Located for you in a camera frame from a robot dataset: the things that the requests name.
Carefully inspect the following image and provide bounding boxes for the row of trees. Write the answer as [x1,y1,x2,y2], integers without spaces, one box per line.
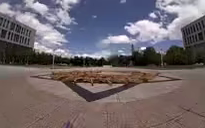
[0,44,205,67]

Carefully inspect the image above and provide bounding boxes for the grey building with window grid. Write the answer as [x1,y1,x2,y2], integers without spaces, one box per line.
[0,8,37,54]
[180,9,205,52]

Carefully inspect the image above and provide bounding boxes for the grey stone slab plaza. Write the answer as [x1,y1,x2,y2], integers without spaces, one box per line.
[0,64,205,128]

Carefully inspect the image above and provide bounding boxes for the pole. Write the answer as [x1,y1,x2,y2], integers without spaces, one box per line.
[159,49,165,68]
[51,49,56,70]

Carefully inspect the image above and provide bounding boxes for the brown star-shaped planting bed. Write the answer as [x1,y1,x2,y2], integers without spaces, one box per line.
[51,69,160,86]

